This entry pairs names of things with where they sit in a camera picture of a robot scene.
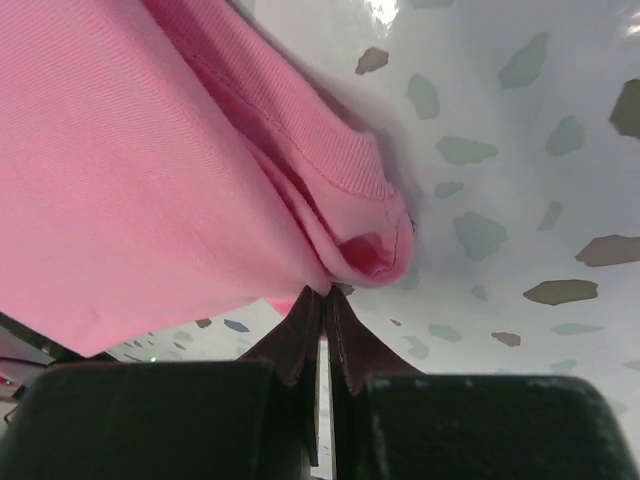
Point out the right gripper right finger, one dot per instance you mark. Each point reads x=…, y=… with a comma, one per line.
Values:
x=391, y=421

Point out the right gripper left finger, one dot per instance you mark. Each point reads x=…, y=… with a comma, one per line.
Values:
x=251, y=418

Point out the pink t-shirt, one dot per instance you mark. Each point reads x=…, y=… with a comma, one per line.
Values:
x=161, y=163

